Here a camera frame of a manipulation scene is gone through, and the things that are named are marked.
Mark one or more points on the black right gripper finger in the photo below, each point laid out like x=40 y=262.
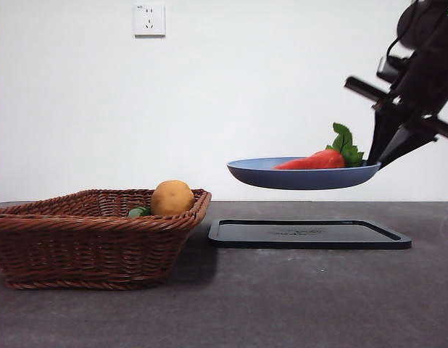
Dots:
x=383 y=134
x=405 y=143

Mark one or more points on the orange carrot with green leaves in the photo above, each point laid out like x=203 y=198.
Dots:
x=318 y=161

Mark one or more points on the blue round plate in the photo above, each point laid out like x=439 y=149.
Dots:
x=300 y=178

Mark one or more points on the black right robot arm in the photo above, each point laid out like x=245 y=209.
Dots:
x=427 y=21

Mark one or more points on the black rectangular tray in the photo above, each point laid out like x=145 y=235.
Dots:
x=303 y=233

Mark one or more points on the yellow-brown potato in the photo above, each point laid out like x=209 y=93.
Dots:
x=172 y=198

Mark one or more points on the small green vegetable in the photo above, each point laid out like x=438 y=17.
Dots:
x=138 y=212

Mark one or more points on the brown wicker basket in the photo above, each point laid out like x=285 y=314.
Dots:
x=82 y=250

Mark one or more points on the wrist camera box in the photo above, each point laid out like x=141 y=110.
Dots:
x=389 y=69

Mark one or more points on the white wall socket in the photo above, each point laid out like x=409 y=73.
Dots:
x=149 y=20

